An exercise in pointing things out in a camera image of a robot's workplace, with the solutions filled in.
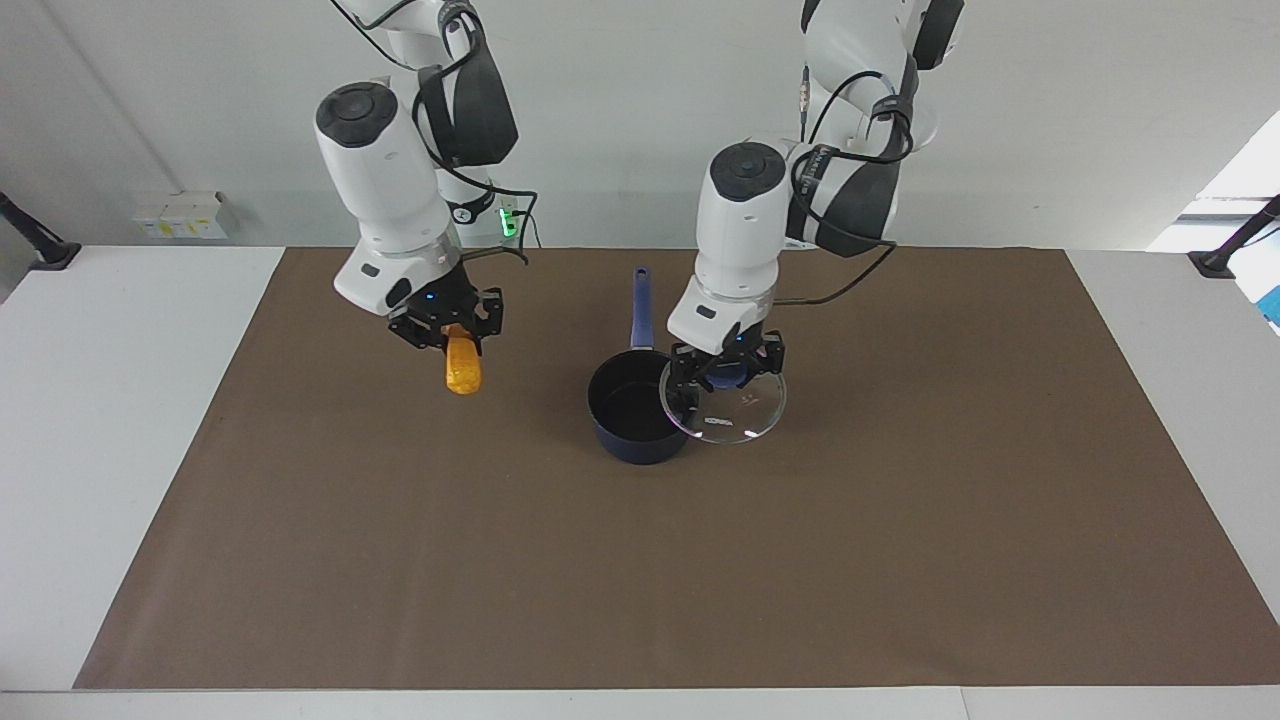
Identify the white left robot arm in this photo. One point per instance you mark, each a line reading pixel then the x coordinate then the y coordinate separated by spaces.
pixel 740 230

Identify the brown table mat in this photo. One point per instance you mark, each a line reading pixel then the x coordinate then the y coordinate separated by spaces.
pixel 640 580

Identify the blue edged box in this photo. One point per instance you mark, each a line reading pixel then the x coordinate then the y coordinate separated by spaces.
pixel 1272 305

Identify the glass lid with blue knob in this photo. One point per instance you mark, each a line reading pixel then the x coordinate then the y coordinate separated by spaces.
pixel 745 415

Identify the yellow corn cob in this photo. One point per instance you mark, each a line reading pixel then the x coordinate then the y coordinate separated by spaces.
pixel 462 368

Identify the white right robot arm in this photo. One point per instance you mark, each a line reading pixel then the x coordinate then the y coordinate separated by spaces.
pixel 385 180

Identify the white wall socket box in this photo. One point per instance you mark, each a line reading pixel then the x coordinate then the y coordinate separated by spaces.
pixel 180 217

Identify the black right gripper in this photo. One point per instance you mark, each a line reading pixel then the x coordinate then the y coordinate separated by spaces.
pixel 440 298

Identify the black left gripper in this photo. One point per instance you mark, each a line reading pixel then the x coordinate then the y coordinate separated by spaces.
pixel 735 345

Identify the black clamp stand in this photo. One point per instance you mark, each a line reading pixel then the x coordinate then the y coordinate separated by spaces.
pixel 45 250
pixel 1225 255

